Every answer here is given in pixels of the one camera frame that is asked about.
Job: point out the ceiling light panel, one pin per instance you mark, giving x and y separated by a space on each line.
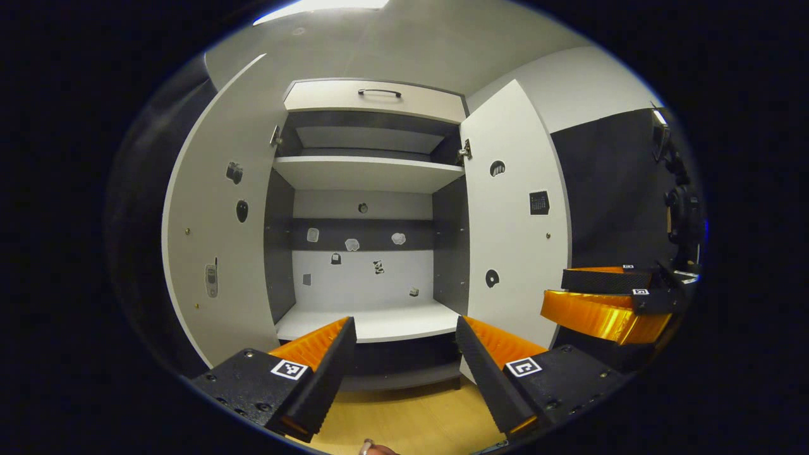
322 6

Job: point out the metal door hinge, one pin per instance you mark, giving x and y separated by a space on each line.
466 151
276 136

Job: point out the white double-door shoe cabinet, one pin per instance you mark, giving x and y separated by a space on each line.
363 278

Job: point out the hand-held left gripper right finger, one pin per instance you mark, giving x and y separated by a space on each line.
483 379

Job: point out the white cabinet drawer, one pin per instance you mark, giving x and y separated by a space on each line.
328 98

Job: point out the white cabinet shelf board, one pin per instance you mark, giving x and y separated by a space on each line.
385 322
366 175

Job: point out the white shoe cabinet door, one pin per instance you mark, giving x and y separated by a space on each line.
512 227
221 253

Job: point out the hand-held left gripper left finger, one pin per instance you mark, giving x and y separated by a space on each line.
328 373

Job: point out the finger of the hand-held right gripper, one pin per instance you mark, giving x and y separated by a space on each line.
603 281
654 302

